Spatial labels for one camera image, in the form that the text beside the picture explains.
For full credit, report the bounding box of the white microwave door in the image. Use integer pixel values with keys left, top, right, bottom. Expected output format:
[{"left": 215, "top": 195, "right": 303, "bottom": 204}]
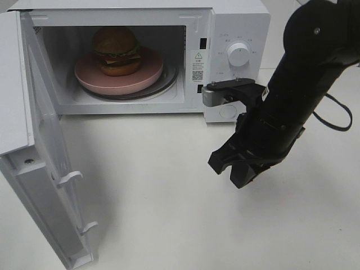
[{"left": 1, "top": 11, "right": 96, "bottom": 269}]

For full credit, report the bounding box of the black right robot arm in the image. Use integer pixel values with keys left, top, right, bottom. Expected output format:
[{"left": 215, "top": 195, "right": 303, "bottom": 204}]
[{"left": 202, "top": 1, "right": 359, "bottom": 188}]

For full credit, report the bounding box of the white warning label sticker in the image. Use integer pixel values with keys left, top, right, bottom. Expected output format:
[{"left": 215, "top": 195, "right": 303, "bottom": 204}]
[{"left": 191, "top": 50, "right": 205, "bottom": 82}]

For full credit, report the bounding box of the round white door button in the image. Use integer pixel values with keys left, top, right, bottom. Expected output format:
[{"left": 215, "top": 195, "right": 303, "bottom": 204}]
[{"left": 219, "top": 105, "right": 237, "bottom": 119}]

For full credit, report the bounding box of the upper white microwave knob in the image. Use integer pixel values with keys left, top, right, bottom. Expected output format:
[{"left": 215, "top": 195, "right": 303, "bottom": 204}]
[{"left": 227, "top": 41, "right": 251, "bottom": 67}]

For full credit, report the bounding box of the white microwave oven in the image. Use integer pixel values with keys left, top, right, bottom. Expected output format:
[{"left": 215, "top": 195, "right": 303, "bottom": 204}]
[{"left": 1, "top": 1, "right": 271, "bottom": 123}]

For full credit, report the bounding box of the glass microwave turntable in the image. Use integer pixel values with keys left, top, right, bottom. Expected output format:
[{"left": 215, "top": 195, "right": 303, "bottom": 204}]
[{"left": 75, "top": 64, "right": 178, "bottom": 101}]

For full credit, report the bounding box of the burger with lettuce and cheese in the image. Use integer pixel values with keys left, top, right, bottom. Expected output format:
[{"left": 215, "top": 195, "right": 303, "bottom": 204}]
[{"left": 92, "top": 26, "right": 142, "bottom": 77}]

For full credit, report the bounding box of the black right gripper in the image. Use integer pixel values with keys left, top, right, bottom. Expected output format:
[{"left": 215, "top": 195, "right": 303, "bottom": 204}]
[{"left": 208, "top": 84, "right": 305, "bottom": 189}]

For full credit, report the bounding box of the pink round plate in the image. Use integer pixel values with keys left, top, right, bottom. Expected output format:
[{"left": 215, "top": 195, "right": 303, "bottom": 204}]
[{"left": 75, "top": 47, "right": 164, "bottom": 96}]

